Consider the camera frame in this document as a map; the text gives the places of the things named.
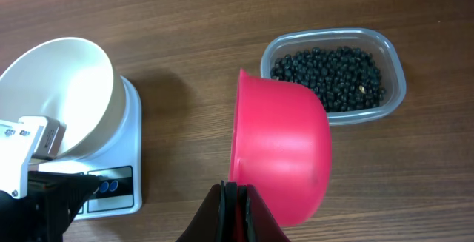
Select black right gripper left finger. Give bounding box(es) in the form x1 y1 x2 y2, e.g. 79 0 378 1
176 181 237 242

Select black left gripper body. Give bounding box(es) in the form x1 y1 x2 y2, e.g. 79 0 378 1
1 172 101 242

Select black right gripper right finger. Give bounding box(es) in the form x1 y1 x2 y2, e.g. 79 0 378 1
236 185 290 242

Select pink measuring scoop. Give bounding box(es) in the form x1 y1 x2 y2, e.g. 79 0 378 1
229 70 332 226

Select white digital kitchen scale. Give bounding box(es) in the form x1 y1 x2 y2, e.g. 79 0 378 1
39 78 142 220

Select white bowl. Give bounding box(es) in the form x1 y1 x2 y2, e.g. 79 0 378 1
1 37 126 158

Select black beans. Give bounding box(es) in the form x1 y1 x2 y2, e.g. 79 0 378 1
270 46 386 112

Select clear plastic container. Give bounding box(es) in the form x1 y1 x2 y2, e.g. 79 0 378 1
260 27 407 126

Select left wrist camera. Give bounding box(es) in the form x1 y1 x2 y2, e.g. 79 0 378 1
1 116 65 199

